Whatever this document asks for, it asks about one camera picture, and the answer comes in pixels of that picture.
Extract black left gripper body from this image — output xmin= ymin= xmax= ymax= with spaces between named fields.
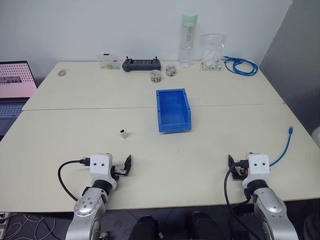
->
xmin=111 ymin=165 xmax=128 ymax=181

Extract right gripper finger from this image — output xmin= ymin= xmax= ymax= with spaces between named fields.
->
xmin=227 ymin=154 xmax=236 ymax=173

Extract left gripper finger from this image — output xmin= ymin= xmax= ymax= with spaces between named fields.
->
xmin=123 ymin=154 xmax=133 ymax=177

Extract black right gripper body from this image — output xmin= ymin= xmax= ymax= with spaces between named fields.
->
xmin=230 ymin=159 xmax=250 ymax=181

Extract small white block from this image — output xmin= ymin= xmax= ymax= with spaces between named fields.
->
xmin=118 ymin=127 xmax=130 ymax=140

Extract dark rounded shape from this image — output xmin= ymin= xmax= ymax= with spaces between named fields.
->
xmin=190 ymin=211 xmax=221 ymax=240
xmin=129 ymin=215 xmax=161 ymax=240

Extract blue plastic storage bin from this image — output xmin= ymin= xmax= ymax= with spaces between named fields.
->
xmin=155 ymin=87 xmax=194 ymax=134

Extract small jar of colourful beads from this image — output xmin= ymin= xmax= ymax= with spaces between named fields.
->
xmin=165 ymin=63 xmax=178 ymax=77
xmin=149 ymin=70 xmax=162 ymax=84

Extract black handheld remote controller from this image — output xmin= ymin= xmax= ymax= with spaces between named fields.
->
xmin=121 ymin=56 xmax=163 ymax=73

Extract clear box with small items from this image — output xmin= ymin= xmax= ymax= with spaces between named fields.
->
xmin=96 ymin=52 xmax=121 ymax=70

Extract clear plastic bag with parts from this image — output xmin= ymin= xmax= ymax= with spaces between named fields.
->
xmin=198 ymin=32 xmax=228 ymax=72

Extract clear bottle green cap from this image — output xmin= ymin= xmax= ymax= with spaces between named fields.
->
xmin=180 ymin=10 xmax=199 ymax=69

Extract open laptop pink screen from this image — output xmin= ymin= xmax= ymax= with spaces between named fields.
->
xmin=0 ymin=60 xmax=39 ymax=137

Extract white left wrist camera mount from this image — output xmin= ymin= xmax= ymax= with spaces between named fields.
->
xmin=89 ymin=153 xmax=114 ymax=182

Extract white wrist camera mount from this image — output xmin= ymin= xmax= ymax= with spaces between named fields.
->
xmin=89 ymin=153 xmax=114 ymax=182
xmin=245 ymin=152 xmax=271 ymax=181

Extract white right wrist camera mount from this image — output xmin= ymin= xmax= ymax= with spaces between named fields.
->
xmin=245 ymin=152 xmax=271 ymax=181

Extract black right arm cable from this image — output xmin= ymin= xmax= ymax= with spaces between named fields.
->
xmin=223 ymin=169 xmax=264 ymax=240

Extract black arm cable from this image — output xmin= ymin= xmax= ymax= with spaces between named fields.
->
xmin=223 ymin=169 xmax=264 ymax=240
xmin=57 ymin=157 xmax=91 ymax=202

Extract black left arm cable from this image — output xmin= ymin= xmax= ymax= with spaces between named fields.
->
xmin=57 ymin=157 xmax=91 ymax=202

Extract white floor cables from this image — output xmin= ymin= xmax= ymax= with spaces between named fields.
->
xmin=0 ymin=211 xmax=56 ymax=240

